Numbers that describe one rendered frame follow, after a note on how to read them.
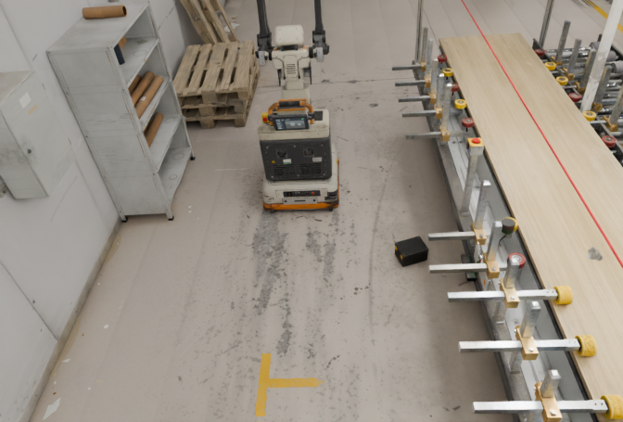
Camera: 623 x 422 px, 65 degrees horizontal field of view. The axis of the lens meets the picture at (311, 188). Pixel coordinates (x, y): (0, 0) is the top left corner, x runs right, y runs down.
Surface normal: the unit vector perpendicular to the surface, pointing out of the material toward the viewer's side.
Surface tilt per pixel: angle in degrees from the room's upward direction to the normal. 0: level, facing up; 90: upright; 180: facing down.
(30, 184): 90
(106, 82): 90
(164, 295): 0
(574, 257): 0
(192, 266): 0
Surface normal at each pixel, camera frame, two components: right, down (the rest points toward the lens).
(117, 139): -0.03, 0.64
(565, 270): -0.08, -0.76
